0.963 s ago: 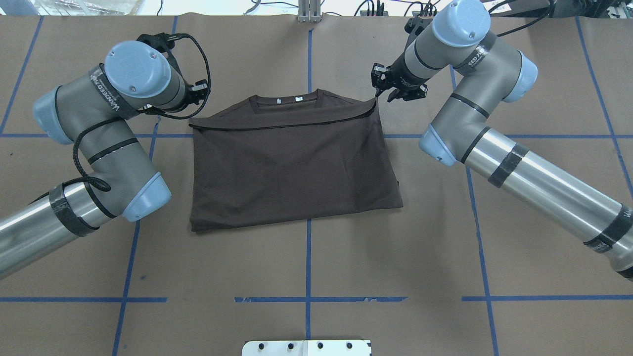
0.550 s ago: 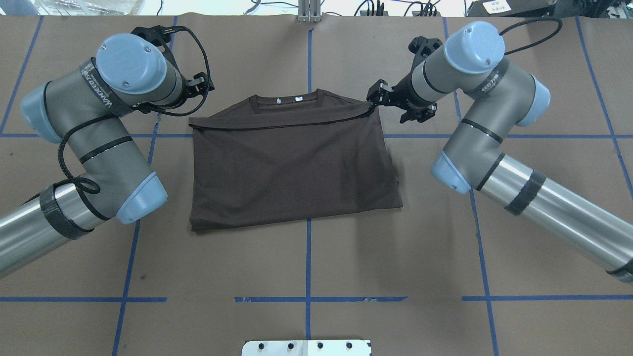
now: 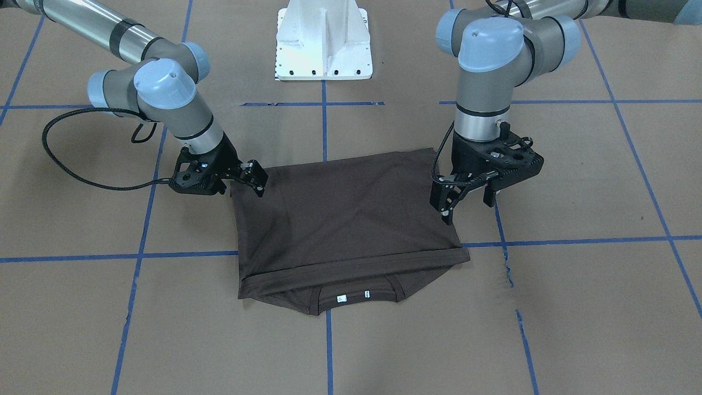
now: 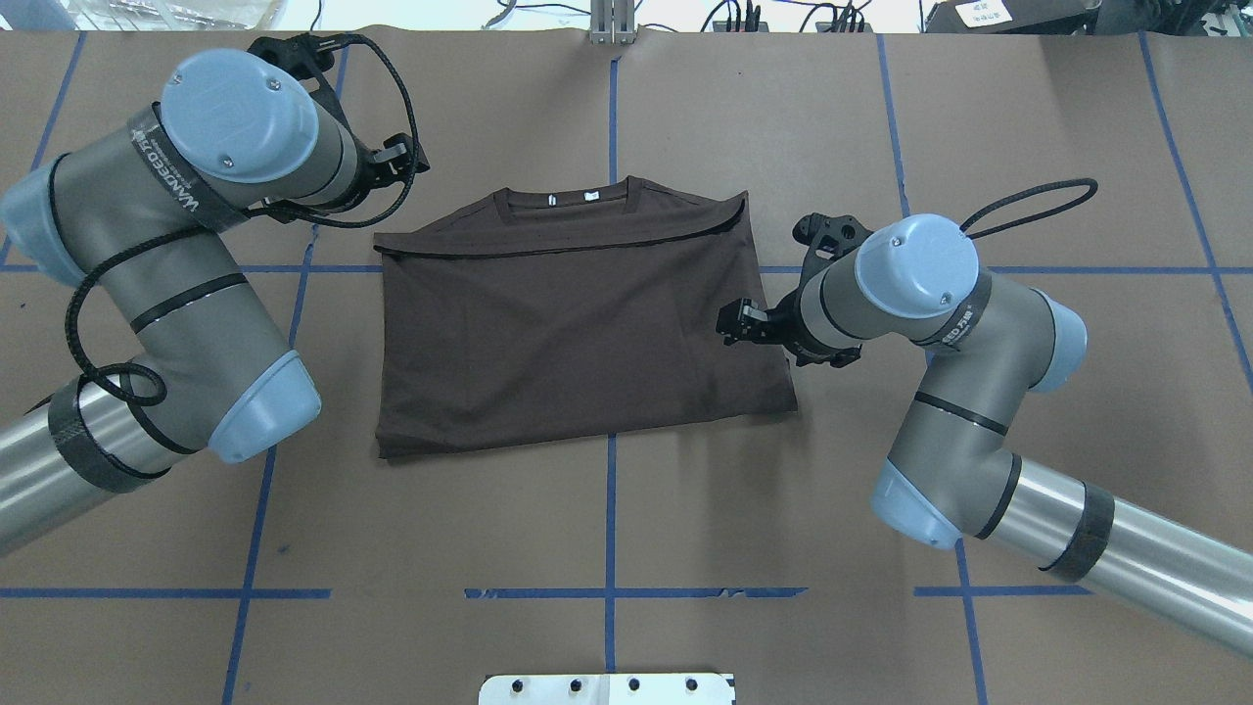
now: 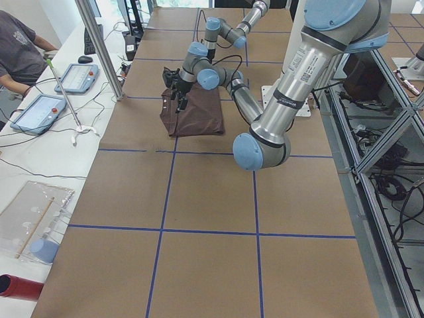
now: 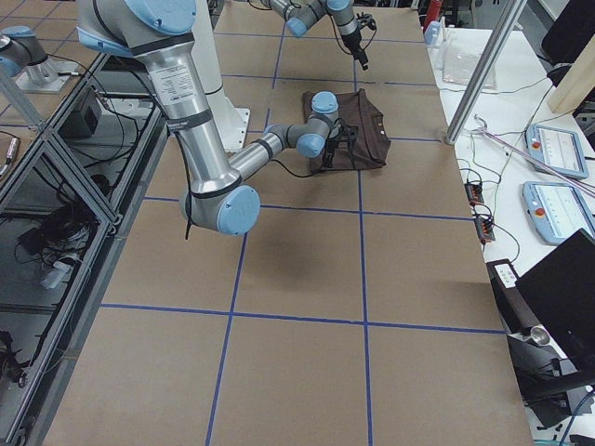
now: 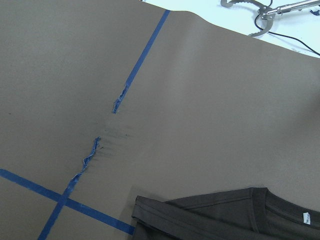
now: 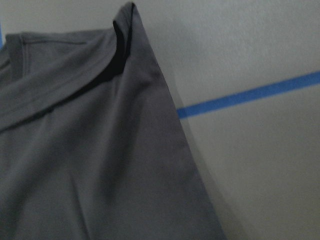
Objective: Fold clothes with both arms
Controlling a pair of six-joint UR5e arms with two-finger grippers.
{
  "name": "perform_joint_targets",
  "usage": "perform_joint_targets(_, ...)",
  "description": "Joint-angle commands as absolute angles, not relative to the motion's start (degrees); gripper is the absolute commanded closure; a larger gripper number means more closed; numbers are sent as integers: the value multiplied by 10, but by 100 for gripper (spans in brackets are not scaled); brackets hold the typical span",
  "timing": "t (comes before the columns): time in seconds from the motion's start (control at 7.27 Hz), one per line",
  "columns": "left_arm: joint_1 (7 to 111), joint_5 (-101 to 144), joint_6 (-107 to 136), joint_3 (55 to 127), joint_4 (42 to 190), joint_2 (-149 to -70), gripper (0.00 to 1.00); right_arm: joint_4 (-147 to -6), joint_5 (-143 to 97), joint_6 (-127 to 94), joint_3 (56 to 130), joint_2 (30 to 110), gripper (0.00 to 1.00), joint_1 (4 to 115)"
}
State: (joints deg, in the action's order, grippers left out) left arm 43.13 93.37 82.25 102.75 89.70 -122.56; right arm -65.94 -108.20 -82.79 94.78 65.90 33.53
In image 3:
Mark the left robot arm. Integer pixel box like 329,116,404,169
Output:
429,1,700,225

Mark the dark brown t-shirt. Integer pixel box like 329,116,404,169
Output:
231,148,470,316

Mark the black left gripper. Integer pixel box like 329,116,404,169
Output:
429,123,544,225

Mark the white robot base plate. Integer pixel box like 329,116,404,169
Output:
274,1,373,82

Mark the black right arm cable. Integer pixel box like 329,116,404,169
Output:
43,108,176,191

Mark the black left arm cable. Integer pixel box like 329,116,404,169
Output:
431,123,456,182

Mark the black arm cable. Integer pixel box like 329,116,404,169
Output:
431,123,456,182
43,108,176,191

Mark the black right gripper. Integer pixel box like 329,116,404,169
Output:
169,136,268,197

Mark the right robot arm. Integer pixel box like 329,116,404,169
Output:
2,1,268,196

